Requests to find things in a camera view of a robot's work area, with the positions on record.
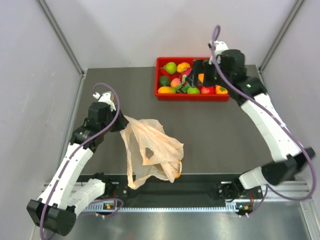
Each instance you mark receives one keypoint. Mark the green avocado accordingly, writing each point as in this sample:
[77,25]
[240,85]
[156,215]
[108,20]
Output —
[164,81]

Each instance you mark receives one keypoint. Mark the yellow green mango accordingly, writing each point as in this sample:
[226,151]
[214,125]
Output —
[166,90]

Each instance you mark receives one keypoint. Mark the pink peach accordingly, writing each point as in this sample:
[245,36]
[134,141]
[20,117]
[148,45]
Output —
[175,82]

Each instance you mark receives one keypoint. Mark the orange persimmon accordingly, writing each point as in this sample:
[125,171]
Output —
[219,90]

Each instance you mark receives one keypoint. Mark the red plastic tray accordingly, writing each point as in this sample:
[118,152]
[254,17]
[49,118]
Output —
[161,61]

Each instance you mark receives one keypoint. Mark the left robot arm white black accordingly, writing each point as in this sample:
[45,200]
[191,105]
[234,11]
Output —
[57,208]

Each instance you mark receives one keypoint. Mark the translucent banana print plastic bag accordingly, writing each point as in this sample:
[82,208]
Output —
[150,152]

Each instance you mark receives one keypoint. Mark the red apple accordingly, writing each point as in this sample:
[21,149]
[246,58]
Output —
[208,90]

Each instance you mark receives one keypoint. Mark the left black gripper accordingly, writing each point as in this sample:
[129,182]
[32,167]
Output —
[122,123]

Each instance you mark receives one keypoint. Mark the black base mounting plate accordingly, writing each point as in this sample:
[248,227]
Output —
[189,190]

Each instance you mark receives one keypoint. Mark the green pear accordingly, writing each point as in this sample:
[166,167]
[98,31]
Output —
[170,68]

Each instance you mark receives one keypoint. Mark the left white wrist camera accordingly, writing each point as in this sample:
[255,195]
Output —
[106,97]

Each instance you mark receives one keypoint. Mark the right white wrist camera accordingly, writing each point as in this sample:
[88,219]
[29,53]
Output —
[217,46]

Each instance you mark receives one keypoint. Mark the aluminium frame rail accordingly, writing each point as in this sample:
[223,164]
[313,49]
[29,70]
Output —
[290,189]

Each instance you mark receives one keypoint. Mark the orange fruit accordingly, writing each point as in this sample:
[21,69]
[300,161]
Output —
[201,77]

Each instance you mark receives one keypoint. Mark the red chili pepper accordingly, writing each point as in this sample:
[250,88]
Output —
[163,72]

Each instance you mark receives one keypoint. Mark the orange fruit taken from bag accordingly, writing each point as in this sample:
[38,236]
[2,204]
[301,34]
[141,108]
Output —
[180,68]

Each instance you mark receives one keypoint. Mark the red strawberry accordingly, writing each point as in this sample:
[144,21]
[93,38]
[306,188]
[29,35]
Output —
[184,85]

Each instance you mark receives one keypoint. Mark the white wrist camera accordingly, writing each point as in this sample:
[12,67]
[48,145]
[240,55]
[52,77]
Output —
[106,97]
[217,46]

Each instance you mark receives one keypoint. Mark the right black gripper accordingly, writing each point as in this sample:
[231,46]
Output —
[200,66]

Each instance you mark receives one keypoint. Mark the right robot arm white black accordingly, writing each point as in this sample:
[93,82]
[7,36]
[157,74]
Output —
[252,97]

